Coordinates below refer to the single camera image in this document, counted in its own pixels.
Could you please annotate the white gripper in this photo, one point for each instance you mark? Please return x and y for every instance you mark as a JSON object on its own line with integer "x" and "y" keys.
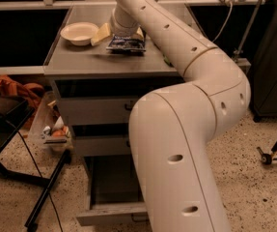
{"x": 120, "y": 28}

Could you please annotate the blue chip bag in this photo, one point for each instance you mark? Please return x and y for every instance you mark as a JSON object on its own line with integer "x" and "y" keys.
{"x": 126, "y": 44}

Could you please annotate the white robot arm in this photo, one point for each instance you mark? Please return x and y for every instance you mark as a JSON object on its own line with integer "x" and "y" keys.
{"x": 169, "y": 128}

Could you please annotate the green chip bag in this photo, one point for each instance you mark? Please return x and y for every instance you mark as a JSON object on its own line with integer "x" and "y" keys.
{"x": 167, "y": 61}

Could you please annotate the grey drawer cabinet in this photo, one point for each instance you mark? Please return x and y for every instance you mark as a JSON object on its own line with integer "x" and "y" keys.
{"x": 70, "y": 62}

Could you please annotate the top grey drawer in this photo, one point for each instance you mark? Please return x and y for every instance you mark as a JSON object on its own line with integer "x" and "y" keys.
{"x": 105, "y": 100}

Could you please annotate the grey drawer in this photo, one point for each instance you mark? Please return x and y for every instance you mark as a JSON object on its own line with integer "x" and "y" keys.
{"x": 105, "y": 100}
{"x": 113, "y": 192}
{"x": 101, "y": 140}

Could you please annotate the middle grey drawer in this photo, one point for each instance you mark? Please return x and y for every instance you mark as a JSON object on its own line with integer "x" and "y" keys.
{"x": 101, "y": 140}

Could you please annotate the bottom grey drawer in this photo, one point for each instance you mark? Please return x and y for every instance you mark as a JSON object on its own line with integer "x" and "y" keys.
{"x": 113, "y": 192}

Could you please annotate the white bowl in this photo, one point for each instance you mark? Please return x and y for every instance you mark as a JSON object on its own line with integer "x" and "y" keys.
{"x": 79, "y": 33}

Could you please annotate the orange jacket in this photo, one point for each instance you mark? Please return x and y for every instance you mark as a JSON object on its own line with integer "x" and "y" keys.
{"x": 31, "y": 92}

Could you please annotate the clear plastic bin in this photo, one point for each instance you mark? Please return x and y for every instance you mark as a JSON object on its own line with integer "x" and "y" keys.
{"x": 47, "y": 121}

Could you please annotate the metal pole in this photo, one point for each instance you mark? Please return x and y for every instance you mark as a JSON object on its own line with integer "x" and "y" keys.
{"x": 238, "y": 51}

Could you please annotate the black stand table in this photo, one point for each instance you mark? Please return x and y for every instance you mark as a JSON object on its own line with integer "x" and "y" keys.
{"x": 14, "y": 113}

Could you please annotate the dark cabinet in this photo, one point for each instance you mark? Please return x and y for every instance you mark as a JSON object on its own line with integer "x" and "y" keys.
{"x": 263, "y": 74}

